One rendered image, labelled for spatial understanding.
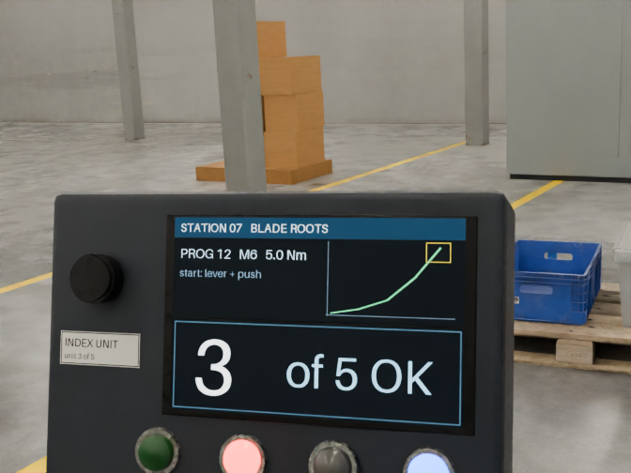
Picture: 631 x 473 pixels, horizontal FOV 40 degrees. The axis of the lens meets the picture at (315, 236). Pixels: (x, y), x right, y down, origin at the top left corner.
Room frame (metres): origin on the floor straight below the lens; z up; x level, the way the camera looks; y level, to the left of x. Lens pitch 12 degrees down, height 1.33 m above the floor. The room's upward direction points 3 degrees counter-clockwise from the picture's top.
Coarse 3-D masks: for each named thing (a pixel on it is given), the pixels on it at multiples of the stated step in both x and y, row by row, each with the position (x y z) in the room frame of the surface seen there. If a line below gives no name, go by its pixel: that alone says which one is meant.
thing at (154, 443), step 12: (156, 432) 0.45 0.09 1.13; (168, 432) 0.44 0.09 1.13; (144, 444) 0.44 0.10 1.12; (156, 444) 0.44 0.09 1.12; (168, 444) 0.44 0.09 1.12; (144, 456) 0.44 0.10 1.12; (156, 456) 0.44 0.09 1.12; (168, 456) 0.44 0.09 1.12; (180, 456) 0.44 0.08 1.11; (144, 468) 0.44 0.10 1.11; (156, 468) 0.44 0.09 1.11; (168, 468) 0.44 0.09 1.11
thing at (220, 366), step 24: (192, 336) 0.45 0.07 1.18; (216, 336) 0.45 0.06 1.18; (240, 336) 0.45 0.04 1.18; (192, 360) 0.45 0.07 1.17; (216, 360) 0.45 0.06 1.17; (240, 360) 0.44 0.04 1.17; (192, 384) 0.45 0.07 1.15; (216, 384) 0.44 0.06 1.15; (240, 384) 0.44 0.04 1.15; (192, 408) 0.44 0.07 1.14; (216, 408) 0.44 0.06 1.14; (240, 408) 0.44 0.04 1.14
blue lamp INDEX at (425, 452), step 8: (424, 448) 0.41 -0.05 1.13; (432, 448) 0.41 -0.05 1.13; (408, 456) 0.41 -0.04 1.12; (416, 456) 0.41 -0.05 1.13; (424, 456) 0.40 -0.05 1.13; (432, 456) 0.40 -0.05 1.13; (440, 456) 0.40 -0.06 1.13; (448, 456) 0.40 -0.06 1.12; (408, 464) 0.41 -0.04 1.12; (416, 464) 0.40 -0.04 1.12; (424, 464) 0.40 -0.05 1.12; (432, 464) 0.40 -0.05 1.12; (440, 464) 0.40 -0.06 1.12; (448, 464) 0.40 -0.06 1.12; (408, 472) 0.40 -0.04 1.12; (416, 472) 0.40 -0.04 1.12; (424, 472) 0.40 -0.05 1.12; (432, 472) 0.40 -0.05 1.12; (440, 472) 0.40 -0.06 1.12; (448, 472) 0.40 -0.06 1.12
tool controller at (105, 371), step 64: (64, 192) 0.50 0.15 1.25; (128, 192) 0.49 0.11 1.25; (192, 192) 0.48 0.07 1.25; (256, 192) 0.47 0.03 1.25; (320, 192) 0.46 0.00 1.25; (384, 192) 0.45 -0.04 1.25; (448, 192) 0.44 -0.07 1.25; (64, 256) 0.49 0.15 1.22; (128, 256) 0.48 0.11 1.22; (192, 256) 0.47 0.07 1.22; (256, 256) 0.46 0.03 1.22; (320, 256) 0.45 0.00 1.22; (384, 256) 0.44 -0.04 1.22; (448, 256) 0.43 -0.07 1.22; (512, 256) 0.49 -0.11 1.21; (64, 320) 0.48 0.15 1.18; (128, 320) 0.47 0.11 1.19; (256, 320) 0.45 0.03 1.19; (320, 320) 0.44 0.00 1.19; (384, 320) 0.43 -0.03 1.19; (448, 320) 0.42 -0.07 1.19; (512, 320) 0.49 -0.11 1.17; (64, 384) 0.47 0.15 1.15; (128, 384) 0.46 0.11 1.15; (256, 384) 0.44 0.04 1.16; (320, 384) 0.43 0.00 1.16; (384, 384) 0.42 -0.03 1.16; (448, 384) 0.41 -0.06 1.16; (512, 384) 0.49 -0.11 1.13; (64, 448) 0.46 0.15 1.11; (128, 448) 0.45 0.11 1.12; (192, 448) 0.44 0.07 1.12; (384, 448) 0.41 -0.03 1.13; (448, 448) 0.41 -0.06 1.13; (512, 448) 0.48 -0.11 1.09
